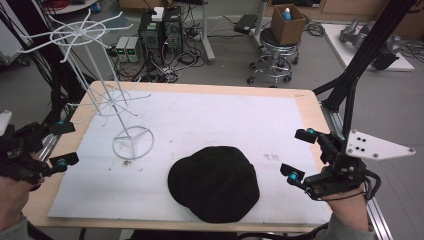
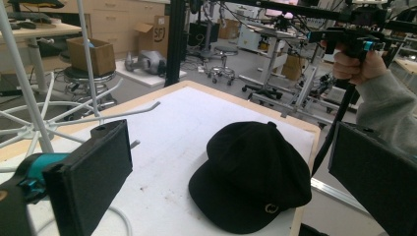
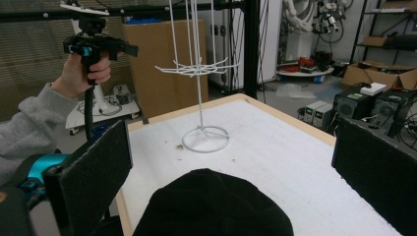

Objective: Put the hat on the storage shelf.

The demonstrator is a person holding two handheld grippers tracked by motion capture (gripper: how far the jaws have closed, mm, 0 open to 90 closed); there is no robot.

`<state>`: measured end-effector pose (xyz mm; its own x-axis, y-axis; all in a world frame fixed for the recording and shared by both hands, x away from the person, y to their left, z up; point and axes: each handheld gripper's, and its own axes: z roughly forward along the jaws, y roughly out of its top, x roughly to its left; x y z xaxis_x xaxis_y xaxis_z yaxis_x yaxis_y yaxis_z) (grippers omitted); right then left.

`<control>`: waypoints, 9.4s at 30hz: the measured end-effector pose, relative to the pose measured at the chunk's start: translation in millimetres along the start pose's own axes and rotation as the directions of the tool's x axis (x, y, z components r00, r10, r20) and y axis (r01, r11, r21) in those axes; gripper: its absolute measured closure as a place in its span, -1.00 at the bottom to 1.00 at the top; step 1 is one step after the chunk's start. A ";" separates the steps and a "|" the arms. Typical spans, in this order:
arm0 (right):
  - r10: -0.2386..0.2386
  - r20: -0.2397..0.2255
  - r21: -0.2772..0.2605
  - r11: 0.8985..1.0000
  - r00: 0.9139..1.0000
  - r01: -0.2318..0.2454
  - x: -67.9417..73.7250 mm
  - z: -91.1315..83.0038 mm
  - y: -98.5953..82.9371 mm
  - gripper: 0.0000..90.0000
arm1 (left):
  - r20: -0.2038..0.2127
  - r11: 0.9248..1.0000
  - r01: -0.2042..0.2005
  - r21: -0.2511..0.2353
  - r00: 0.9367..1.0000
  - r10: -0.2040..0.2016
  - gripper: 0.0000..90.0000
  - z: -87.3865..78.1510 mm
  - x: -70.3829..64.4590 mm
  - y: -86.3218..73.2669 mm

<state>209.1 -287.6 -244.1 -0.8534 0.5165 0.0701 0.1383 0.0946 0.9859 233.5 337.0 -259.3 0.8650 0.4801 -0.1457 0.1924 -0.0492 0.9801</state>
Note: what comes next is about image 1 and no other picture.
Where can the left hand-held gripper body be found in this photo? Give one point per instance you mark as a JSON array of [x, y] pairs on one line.
[[20, 146]]

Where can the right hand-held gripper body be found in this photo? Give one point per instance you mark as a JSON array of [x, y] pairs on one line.
[[346, 166]]

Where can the black hat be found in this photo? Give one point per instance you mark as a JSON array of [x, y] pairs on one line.
[[213, 183]]

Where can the person's right hand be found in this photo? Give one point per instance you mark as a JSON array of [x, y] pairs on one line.
[[350, 210]]

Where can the person's left hand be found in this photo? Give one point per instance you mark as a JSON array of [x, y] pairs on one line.
[[13, 200]]

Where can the chrome rolling stool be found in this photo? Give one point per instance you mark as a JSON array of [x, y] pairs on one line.
[[273, 65]]

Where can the grey power supply unit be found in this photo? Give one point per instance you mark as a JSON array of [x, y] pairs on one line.
[[134, 50], [121, 50]]

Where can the white board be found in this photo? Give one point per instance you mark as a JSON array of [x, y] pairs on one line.
[[336, 43]]

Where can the white foam mat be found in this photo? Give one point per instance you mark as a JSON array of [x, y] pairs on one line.
[[206, 120]]

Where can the brown cardboard box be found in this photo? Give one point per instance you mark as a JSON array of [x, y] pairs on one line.
[[288, 31]]

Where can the grey metal table leg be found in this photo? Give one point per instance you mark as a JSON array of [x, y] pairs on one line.
[[259, 23], [206, 36]]

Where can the round white table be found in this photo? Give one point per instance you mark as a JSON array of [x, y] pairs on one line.
[[71, 6]]

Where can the blue bottle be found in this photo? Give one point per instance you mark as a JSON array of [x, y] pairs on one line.
[[286, 14]]

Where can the black computer tower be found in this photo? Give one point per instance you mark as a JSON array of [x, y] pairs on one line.
[[172, 31], [150, 40]]

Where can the black flat device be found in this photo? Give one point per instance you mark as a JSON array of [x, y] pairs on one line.
[[246, 23]]

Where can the white box on tower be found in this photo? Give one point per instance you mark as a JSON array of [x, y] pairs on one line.
[[158, 14]]

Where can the silver aluminium rail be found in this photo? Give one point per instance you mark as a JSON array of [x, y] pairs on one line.
[[378, 216], [50, 143]]

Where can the black metal frame post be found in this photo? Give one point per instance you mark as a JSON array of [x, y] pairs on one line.
[[370, 46]]

